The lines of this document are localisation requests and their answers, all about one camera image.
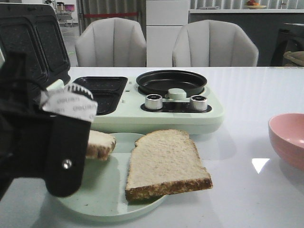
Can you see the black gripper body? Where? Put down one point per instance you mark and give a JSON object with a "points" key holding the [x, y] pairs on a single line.
{"points": [[23, 127]]}

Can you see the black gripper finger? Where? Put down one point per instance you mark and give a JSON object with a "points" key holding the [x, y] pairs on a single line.
{"points": [[66, 155]]}

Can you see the white bread slice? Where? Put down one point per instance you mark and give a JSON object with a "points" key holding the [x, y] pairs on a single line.
{"points": [[165, 162], [100, 145]]}

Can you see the green breakfast maker lid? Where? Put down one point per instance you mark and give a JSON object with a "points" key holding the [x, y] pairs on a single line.
{"points": [[33, 29]]}

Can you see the pink bowl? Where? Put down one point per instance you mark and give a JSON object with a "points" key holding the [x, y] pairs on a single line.
{"points": [[286, 133]]}

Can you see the green breakfast maker base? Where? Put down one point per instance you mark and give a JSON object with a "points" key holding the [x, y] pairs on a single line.
{"points": [[121, 109]]}

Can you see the light green round plate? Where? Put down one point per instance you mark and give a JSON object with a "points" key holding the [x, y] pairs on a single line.
{"points": [[101, 196]]}

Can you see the left silver control knob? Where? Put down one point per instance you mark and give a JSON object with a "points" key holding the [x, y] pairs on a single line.
{"points": [[153, 102]]}

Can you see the silver control knob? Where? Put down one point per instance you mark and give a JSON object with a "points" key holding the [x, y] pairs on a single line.
{"points": [[153, 102], [198, 103]]}

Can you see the black round frying pan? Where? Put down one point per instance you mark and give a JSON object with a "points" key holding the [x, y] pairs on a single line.
{"points": [[160, 81]]}

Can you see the left grey upholstered chair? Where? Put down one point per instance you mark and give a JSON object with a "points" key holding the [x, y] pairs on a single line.
{"points": [[112, 42]]}

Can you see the grey upholstered chair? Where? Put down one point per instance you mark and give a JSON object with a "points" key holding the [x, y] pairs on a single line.
{"points": [[112, 42], [213, 43]]}

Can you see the right silver control knob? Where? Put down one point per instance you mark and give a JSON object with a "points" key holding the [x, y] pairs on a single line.
{"points": [[198, 103]]}

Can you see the white cabinet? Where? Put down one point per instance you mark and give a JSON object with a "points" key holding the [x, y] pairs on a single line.
{"points": [[164, 19]]}

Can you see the right grey upholstered chair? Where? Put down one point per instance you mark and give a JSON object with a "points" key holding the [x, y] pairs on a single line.
{"points": [[213, 43]]}

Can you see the fruit plate on counter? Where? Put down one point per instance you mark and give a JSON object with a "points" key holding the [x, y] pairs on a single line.
{"points": [[254, 5]]}

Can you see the grey counter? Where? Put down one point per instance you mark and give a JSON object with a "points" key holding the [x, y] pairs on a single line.
{"points": [[274, 32]]}

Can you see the green round pan handle knob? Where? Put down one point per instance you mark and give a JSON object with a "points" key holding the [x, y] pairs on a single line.
{"points": [[176, 94]]}

